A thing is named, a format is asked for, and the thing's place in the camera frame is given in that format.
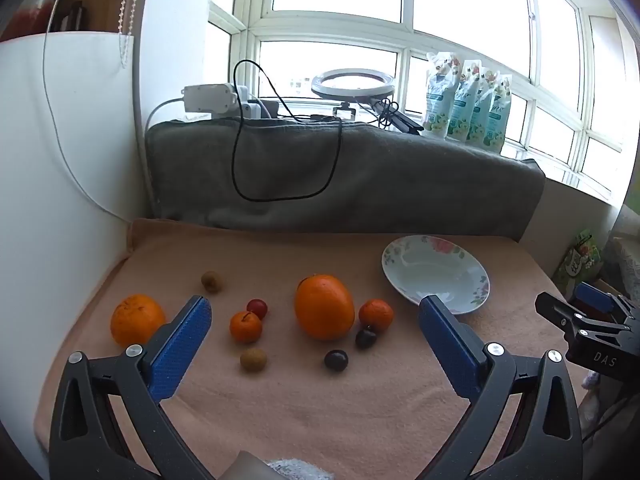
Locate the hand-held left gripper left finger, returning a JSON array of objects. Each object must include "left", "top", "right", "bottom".
[{"left": 49, "top": 295, "right": 216, "bottom": 480}]

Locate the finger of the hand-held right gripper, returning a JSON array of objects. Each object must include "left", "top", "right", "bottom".
[
  {"left": 534, "top": 291, "right": 628, "bottom": 339},
  {"left": 575, "top": 282, "right": 633, "bottom": 313}
]

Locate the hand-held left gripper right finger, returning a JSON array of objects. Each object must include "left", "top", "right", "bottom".
[{"left": 418, "top": 295, "right": 583, "bottom": 480}]

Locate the speckled large orange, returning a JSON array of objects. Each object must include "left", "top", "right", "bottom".
[{"left": 110, "top": 294, "right": 167, "bottom": 348}]

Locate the small mandarin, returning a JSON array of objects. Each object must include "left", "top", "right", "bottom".
[
  {"left": 229, "top": 311, "right": 263, "bottom": 345},
  {"left": 358, "top": 299, "right": 395, "bottom": 333}
]

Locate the white floral plate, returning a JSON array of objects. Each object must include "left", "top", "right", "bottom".
[{"left": 381, "top": 234, "right": 491, "bottom": 315}]

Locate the smooth large orange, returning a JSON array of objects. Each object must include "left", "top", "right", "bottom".
[{"left": 294, "top": 274, "right": 356, "bottom": 341}]

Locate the person's left hand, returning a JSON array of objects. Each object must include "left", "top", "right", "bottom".
[{"left": 235, "top": 451, "right": 333, "bottom": 480}]

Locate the green packet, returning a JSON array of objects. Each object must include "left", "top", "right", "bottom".
[{"left": 552, "top": 230, "right": 603, "bottom": 296}]

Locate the white lace cloth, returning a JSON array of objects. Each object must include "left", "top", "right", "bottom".
[{"left": 604, "top": 236, "right": 640, "bottom": 292}]

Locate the peach blanket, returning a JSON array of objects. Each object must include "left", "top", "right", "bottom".
[{"left": 35, "top": 217, "right": 601, "bottom": 480}]

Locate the grey blanket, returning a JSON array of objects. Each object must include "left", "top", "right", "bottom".
[{"left": 145, "top": 116, "right": 546, "bottom": 237}]

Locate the black tripod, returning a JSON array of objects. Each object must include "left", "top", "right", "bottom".
[{"left": 370, "top": 99, "right": 424, "bottom": 136}]

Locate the white plug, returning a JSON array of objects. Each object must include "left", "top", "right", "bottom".
[{"left": 235, "top": 86, "right": 262, "bottom": 119}]

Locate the white power strip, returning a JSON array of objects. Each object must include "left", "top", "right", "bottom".
[{"left": 181, "top": 84, "right": 238, "bottom": 116}]

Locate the black cable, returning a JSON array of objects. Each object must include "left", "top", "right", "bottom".
[{"left": 231, "top": 59, "right": 346, "bottom": 202}]

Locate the white power strip cable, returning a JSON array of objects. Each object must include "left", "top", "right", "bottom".
[{"left": 146, "top": 96, "right": 186, "bottom": 132}]

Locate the white ring light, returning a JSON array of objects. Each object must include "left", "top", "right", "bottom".
[{"left": 311, "top": 68, "right": 396, "bottom": 101}]

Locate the white bead chain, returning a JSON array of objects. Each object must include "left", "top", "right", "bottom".
[{"left": 116, "top": 0, "right": 149, "bottom": 69}]

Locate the long white cable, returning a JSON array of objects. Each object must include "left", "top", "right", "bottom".
[{"left": 42, "top": 0, "right": 133, "bottom": 223}]

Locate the white window frame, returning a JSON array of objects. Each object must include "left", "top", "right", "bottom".
[{"left": 207, "top": 0, "right": 640, "bottom": 206}]

